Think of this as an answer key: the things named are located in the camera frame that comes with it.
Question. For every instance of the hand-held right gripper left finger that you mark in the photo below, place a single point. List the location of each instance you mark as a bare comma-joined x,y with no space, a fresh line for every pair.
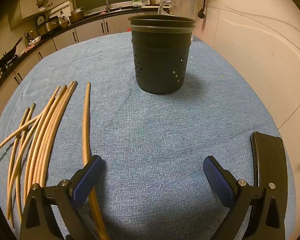
86,182

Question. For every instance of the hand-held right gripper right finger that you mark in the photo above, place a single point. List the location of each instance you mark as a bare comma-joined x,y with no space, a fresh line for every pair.
218,182

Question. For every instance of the long bamboo chopstick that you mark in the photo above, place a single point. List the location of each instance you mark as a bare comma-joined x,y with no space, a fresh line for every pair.
85,130

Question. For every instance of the bunch of bamboo chopsticks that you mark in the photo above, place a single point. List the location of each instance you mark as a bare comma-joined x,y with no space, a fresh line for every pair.
41,145

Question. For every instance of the dark perforated utensil holder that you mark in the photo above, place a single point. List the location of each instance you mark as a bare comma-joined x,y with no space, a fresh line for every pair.
160,62

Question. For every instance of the black smartphone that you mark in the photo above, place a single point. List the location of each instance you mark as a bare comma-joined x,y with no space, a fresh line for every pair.
267,155

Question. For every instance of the blue tablecloth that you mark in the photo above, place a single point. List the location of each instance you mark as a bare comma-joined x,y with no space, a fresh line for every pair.
150,135

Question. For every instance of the pink cloth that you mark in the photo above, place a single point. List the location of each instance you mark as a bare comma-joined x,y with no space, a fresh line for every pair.
29,48

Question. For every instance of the black wok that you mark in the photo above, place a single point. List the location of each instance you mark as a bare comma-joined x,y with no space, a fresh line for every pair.
7,55

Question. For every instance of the beige lower cabinets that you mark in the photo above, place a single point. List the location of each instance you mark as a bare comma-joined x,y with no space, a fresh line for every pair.
90,32

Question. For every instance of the small kettle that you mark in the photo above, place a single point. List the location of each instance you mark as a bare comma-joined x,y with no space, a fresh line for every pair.
30,39

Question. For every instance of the brown cooking pot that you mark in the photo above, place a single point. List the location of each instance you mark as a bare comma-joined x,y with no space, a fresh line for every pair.
77,16

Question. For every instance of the round dial kitchen scale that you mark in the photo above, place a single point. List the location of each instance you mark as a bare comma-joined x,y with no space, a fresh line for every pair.
41,19

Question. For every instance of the black kitchen countertop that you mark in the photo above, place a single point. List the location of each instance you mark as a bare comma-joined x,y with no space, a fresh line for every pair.
115,12

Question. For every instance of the clear glass mug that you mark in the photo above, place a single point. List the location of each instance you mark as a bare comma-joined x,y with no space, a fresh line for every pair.
183,7

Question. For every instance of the chrome sink faucet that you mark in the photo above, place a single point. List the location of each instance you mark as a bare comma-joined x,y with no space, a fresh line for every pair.
106,2

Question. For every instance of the wall shelf with bowls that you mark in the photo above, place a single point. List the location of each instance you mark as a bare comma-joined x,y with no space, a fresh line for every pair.
43,1

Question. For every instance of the beige wall cabinets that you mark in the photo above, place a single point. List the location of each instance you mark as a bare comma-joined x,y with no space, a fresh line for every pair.
27,5

